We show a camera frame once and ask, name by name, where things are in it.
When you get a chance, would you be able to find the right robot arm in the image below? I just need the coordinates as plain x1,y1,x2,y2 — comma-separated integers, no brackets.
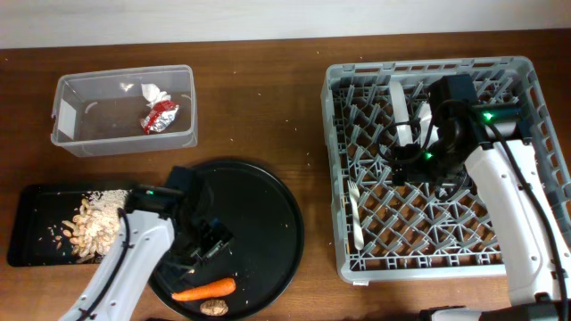
388,74,570,320

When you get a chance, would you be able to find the black round tray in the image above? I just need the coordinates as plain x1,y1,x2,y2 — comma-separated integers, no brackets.
149,160,304,320

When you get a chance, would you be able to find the brown walnut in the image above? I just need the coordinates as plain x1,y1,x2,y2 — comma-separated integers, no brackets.
200,300,228,317

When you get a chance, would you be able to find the grey dishwasher rack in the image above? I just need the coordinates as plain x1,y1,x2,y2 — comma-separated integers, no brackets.
321,56,570,284

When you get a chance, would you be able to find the white tissue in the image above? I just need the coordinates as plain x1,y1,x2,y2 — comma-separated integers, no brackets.
141,84,171,108

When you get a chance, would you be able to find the black rectangular tray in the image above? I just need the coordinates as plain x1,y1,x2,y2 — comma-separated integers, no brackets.
6,181,135,268

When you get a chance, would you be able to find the pile of peanut shells and rice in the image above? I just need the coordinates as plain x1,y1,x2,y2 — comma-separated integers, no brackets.
50,189,129,264

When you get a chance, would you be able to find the grey plate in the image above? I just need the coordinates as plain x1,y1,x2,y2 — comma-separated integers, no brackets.
389,80,413,146

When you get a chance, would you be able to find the clear plastic bin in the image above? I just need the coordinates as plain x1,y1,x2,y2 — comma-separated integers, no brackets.
51,65,198,157

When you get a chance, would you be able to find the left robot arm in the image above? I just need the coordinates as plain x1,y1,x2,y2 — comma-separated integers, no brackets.
62,167,233,320

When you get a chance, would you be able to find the white plastic fork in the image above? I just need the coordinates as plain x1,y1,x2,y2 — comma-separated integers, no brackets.
347,180,364,251

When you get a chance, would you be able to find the orange carrot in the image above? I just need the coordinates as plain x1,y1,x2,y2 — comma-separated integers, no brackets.
171,278,236,301

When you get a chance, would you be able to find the red foil snack wrapper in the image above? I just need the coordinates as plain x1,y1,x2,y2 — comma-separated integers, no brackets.
140,100,179,135

